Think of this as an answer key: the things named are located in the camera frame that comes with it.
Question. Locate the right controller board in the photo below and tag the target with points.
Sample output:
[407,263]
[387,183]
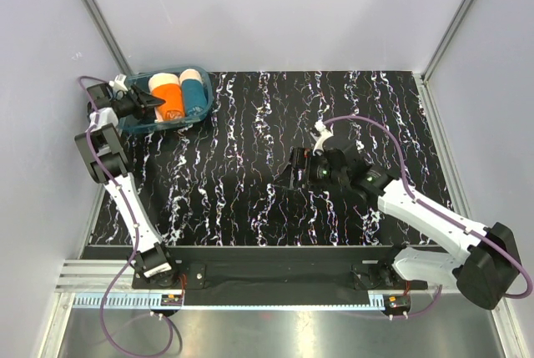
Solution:
[397,304]

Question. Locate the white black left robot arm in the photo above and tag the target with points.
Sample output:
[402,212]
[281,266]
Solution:
[101,149]

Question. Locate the teal beige cartoon towel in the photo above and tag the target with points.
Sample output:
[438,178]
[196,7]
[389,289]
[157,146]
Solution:
[193,95]

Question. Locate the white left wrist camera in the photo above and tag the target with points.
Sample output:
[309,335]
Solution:
[118,83]

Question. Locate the aluminium front frame rail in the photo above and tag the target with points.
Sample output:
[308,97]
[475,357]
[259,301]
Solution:
[98,274]

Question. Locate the controller board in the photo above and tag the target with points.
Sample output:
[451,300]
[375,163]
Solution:
[172,299]
[397,304]

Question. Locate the left controller board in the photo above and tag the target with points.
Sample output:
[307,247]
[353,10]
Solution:
[172,299]

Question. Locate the orange cartoon towel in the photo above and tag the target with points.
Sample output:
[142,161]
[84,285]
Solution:
[167,87]

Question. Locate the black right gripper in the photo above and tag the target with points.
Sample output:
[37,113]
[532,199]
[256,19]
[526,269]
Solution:
[301,158]

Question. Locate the left rear aluminium post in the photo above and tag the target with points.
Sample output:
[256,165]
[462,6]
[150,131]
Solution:
[106,34]

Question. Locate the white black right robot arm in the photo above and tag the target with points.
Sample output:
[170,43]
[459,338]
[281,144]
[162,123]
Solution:
[481,262]

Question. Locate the right rear aluminium post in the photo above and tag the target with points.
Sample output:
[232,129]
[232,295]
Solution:
[452,29]

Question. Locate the left slotted cable duct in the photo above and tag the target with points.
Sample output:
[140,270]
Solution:
[93,300]

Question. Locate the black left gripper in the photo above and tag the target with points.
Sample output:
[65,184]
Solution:
[145,99]

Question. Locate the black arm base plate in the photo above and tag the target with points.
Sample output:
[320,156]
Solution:
[342,267]

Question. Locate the teal transparent plastic basin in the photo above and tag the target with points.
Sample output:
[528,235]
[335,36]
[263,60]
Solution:
[148,123]

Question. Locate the slotted cable duct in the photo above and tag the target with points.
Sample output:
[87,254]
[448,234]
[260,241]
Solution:
[93,300]
[376,300]

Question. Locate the aluminium post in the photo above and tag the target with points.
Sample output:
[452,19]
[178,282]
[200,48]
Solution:
[106,34]
[452,29]

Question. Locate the right slotted cable duct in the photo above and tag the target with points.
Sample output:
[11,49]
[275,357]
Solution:
[376,300]

